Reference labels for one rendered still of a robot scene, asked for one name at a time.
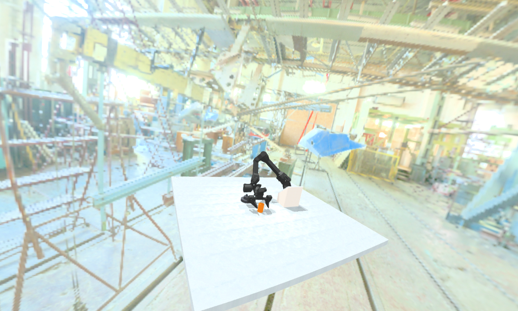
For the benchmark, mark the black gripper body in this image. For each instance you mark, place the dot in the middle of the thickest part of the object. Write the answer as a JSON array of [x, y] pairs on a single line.
[[258, 197]]

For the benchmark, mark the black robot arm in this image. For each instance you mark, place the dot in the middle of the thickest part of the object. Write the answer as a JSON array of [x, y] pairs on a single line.
[[281, 176]]

